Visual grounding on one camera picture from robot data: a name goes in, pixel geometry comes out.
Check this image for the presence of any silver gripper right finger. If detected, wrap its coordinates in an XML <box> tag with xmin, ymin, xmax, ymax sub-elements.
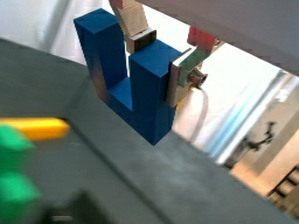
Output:
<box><xmin>165</xmin><ymin>26</ymin><xmax>222</xmax><ymax>107</ymax></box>

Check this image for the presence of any yellow long rectangular block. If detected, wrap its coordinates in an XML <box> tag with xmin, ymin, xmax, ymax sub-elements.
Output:
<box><xmin>0</xmin><ymin>117</ymin><xmax>70</xmax><ymax>141</ymax></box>

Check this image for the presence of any green arch-shaped block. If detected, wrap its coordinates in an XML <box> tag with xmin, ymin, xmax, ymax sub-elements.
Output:
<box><xmin>0</xmin><ymin>124</ymin><xmax>41</xmax><ymax>224</ymax></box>

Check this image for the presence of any blue U-shaped block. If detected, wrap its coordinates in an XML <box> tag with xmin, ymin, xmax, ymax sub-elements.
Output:
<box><xmin>73</xmin><ymin>9</ymin><xmax>180</xmax><ymax>144</ymax></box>

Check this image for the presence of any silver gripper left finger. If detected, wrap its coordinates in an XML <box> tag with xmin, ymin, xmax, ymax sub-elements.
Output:
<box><xmin>108</xmin><ymin>0</ymin><xmax>156</xmax><ymax>53</ymax></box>

